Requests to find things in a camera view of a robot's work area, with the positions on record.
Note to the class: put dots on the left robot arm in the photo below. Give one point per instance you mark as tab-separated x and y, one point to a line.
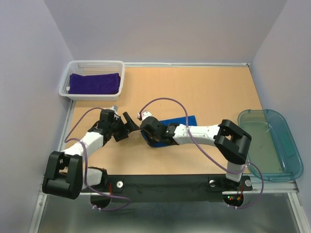
67	172

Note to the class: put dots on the purple towel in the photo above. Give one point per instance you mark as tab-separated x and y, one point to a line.
106	84

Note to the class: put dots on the teal translucent plastic bin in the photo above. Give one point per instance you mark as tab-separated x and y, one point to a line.
273	151

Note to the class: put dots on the white plastic mesh basket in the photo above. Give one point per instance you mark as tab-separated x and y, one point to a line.
91	67

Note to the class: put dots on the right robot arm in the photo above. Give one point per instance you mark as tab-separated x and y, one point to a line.
231	140

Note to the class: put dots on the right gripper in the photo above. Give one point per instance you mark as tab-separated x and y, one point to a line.
146	133

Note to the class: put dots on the aluminium frame rail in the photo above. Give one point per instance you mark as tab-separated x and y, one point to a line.
58	144

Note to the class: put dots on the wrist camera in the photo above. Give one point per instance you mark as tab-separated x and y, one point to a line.
143	115
114	108

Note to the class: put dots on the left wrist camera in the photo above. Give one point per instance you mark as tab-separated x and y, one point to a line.
114	108

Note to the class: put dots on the blue towel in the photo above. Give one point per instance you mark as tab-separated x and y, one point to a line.
166	122

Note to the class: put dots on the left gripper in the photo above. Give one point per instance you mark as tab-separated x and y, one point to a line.
127	128

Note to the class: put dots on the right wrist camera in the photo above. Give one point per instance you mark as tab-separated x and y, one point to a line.
143	115

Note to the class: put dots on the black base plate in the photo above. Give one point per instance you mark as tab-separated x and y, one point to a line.
172	188

